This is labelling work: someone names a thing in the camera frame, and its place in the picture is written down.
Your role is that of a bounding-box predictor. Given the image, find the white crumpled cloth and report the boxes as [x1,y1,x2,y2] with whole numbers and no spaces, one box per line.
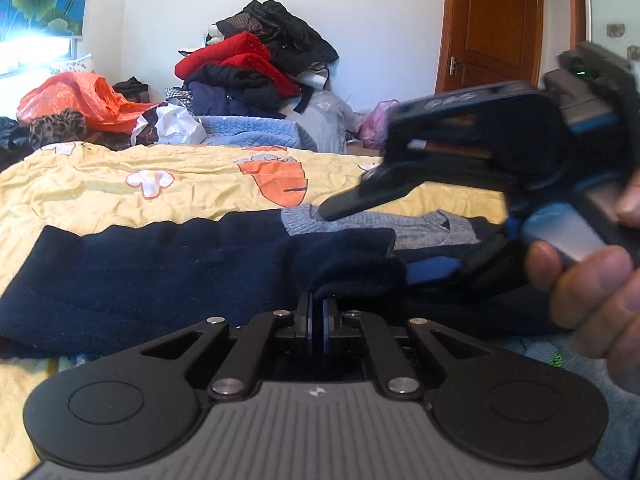
[130,103,206,145]

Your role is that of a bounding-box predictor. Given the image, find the red garment on pile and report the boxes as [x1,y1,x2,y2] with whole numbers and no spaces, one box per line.
[175,32,300,98]

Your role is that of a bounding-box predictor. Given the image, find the light blue knit garment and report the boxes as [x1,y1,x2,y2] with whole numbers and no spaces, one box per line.
[198,116,302,148]

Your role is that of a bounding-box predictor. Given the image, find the dark floral garment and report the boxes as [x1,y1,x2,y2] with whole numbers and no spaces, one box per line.
[0,117,34,171]

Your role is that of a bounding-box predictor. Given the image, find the grey sequin sweater navy sleeves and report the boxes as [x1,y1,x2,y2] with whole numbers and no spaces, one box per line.
[0,205,640,480]

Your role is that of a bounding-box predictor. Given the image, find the yellow carrot print quilt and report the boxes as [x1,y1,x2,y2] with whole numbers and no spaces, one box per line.
[1,142,506,479]

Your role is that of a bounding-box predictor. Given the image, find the brown wooden door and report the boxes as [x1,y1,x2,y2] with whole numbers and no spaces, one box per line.
[436,0,544,93]

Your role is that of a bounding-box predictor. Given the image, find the leopard print garment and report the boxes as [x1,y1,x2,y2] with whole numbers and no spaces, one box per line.
[28,108,87,150]

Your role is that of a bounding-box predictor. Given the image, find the grey plastic bag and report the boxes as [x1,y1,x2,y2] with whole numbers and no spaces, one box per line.
[281,90,360,154]

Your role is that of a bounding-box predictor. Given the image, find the pink plastic bag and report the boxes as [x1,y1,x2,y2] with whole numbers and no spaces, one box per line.
[358,100,399,150]

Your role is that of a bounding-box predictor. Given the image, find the black clothes on pile top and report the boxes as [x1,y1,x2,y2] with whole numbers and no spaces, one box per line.
[205,0,340,76]

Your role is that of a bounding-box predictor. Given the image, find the navy dark clothes in pile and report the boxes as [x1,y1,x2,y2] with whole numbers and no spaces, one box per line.
[183,63,284,119]

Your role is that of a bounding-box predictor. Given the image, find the person right hand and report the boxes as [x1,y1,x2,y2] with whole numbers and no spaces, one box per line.
[525,171,640,391]

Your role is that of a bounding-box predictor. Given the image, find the orange plastic bag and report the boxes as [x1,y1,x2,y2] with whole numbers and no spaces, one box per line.
[16,72,156,133]

